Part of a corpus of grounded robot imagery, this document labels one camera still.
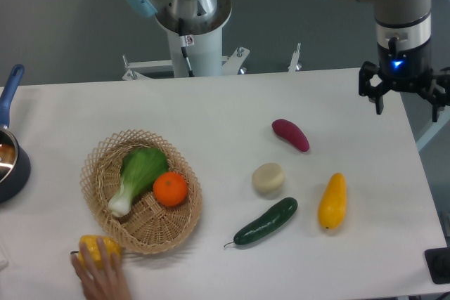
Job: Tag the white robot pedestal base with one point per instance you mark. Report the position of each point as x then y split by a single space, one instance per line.
195 57

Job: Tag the green bok choy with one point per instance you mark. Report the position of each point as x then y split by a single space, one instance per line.
140 169

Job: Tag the orange fruit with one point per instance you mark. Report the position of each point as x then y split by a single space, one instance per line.
170 189

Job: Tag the purple sweet potato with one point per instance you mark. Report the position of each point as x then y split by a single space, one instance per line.
291 133

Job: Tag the black device at table edge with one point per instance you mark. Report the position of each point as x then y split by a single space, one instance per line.
438 264

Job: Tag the grey robot arm with blue caps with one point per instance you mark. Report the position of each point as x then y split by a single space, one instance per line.
403 34

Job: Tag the bare human hand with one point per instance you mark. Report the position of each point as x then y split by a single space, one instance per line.
109 282

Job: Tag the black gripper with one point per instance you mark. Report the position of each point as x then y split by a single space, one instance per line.
408 70

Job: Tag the yellow corn cob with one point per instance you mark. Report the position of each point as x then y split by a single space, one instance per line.
112 247

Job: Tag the blue saucepan with handle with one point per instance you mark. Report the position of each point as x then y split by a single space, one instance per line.
15 163

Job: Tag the yellow mango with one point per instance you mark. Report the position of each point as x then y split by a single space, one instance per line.
333 205

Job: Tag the green cucumber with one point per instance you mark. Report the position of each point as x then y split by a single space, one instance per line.
270 221

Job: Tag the woven wicker basket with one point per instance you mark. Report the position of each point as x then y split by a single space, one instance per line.
149 227

